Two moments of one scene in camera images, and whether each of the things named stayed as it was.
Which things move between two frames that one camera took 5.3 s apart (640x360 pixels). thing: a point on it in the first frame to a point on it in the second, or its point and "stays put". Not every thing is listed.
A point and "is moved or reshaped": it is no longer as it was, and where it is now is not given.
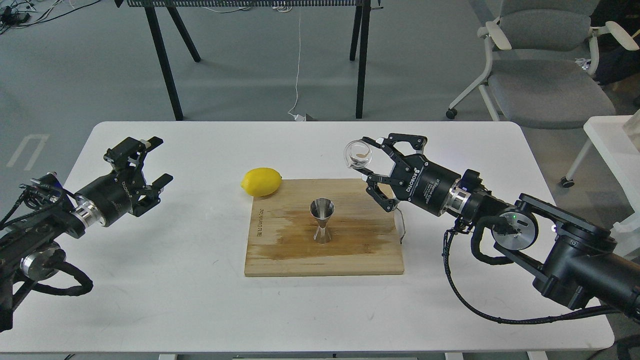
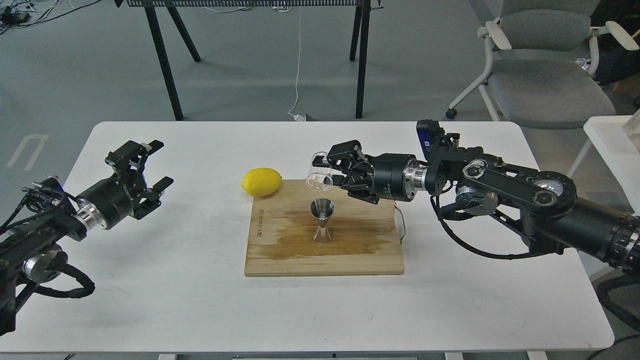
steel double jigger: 322,209 stays put
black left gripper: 124,191 stays put
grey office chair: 543,55 stays put
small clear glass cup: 357,154 is moved or reshaped
